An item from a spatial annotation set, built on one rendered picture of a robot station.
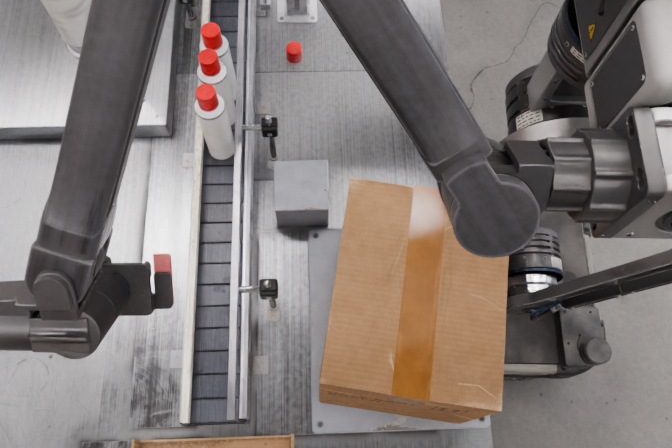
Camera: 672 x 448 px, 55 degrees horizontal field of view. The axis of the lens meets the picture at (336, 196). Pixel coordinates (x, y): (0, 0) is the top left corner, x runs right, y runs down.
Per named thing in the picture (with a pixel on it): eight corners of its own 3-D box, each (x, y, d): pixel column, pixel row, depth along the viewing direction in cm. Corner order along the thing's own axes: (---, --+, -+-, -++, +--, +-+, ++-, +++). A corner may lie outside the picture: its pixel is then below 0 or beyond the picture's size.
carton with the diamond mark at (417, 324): (343, 235, 120) (350, 175, 96) (471, 254, 120) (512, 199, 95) (318, 402, 109) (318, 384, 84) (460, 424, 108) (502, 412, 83)
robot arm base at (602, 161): (607, 241, 64) (668, 194, 53) (526, 239, 64) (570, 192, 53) (595, 162, 67) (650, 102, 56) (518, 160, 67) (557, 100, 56)
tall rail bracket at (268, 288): (241, 299, 117) (230, 274, 102) (281, 298, 118) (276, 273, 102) (241, 316, 116) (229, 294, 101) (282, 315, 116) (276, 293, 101)
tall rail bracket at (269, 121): (245, 151, 129) (235, 109, 114) (281, 150, 129) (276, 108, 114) (244, 165, 128) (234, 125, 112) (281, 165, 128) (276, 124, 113)
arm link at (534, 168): (573, 165, 56) (554, 141, 61) (455, 162, 56) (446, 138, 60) (553, 254, 60) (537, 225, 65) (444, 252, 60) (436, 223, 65)
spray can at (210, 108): (209, 136, 124) (189, 78, 105) (236, 136, 125) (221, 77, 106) (208, 161, 122) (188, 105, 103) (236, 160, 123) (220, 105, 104)
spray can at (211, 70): (211, 106, 127) (192, 43, 108) (238, 105, 127) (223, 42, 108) (210, 129, 125) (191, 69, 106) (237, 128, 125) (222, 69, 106)
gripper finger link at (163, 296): (128, 234, 84) (104, 261, 75) (183, 233, 84) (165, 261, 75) (132, 282, 86) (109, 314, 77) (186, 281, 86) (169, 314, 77)
